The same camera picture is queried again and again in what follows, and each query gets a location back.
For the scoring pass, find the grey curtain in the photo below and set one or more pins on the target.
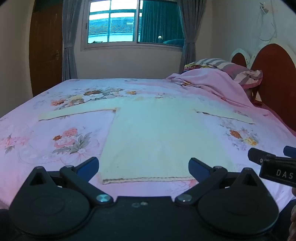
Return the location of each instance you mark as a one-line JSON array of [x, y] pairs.
[[188, 34], [69, 39]]

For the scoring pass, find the pink blanket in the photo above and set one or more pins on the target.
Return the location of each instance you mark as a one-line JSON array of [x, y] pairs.
[[208, 81]]

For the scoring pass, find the cream knit sweater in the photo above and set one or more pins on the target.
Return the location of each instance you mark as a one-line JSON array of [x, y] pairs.
[[152, 141]]

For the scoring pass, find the red wooden headboard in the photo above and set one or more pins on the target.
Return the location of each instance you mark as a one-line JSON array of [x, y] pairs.
[[277, 76]]

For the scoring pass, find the white hanging garment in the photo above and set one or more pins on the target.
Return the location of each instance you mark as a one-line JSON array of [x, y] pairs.
[[267, 23]]

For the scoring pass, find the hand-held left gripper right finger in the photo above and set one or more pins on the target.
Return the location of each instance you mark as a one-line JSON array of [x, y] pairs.
[[196, 167]]

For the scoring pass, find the teal curtain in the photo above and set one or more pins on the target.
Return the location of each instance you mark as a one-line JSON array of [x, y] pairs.
[[159, 20]]

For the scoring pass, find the striped pillow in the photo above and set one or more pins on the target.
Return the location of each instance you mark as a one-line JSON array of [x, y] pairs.
[[233, 69]]

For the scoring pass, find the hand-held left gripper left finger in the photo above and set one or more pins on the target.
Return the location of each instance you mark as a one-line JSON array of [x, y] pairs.
[[87, 167]]

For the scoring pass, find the colourful floral cloth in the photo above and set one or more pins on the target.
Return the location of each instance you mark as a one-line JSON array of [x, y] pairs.
[[196, 66]]

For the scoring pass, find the pink floral bed sheet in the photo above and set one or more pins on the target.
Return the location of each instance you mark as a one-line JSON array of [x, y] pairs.
[[57, 148]]

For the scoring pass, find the brown wooden door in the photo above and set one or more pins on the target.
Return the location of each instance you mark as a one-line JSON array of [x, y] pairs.
[[46, 46]]

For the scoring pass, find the window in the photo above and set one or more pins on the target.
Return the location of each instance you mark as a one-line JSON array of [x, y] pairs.
[[111, 23]]

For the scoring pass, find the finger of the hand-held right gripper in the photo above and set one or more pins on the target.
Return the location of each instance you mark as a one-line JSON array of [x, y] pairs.
[[259, 156], [290, 151]]

